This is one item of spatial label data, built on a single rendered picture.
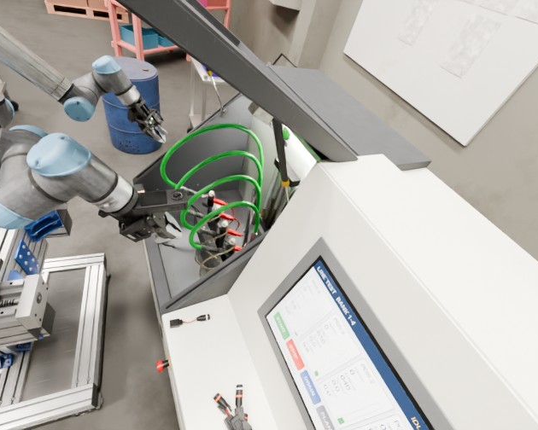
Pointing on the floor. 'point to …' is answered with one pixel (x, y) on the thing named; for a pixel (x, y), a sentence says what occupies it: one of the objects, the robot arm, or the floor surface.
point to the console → (410, 297)
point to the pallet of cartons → (84, 8)
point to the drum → (137, 74)
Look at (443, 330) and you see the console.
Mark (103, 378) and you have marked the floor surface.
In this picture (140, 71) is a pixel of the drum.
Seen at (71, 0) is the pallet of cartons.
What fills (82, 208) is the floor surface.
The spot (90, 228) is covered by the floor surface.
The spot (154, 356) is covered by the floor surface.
